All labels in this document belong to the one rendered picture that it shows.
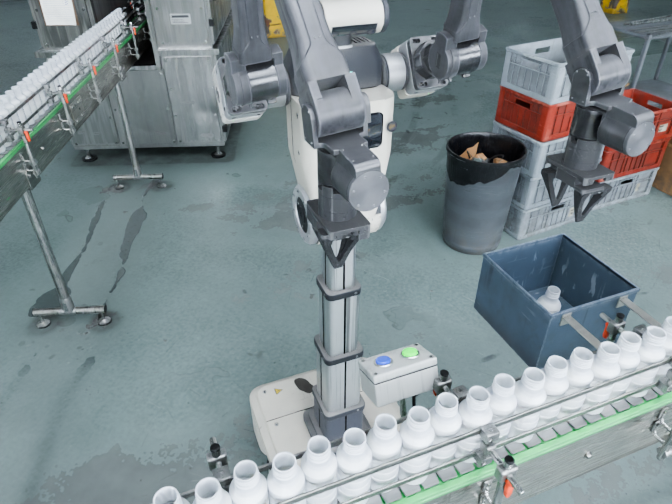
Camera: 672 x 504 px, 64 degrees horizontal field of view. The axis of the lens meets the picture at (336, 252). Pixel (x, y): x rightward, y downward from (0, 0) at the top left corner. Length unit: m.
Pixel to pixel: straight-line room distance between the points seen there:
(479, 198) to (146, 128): 2.67
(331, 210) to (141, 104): 3.80
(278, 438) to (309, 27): 1.57
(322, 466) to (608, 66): 0.76
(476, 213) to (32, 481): 2.49
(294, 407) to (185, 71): 2.91
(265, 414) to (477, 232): 1.77
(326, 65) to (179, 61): 3.64
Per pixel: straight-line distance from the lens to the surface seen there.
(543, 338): 1.60
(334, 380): 1.75
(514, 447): 1.15
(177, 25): 4.27
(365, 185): 0.68
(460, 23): 1.20
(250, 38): 1.02
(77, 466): 2.49
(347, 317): 1.60
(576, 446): 1.25
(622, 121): 0.95
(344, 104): 0.71
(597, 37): 0.97
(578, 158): 1.00
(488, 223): 3.27
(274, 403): 2.14
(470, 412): 1.01
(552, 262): 1.95
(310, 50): 0.73
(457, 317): 2.92
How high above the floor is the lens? 1.90
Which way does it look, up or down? 35 degrees down
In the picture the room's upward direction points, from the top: straight up
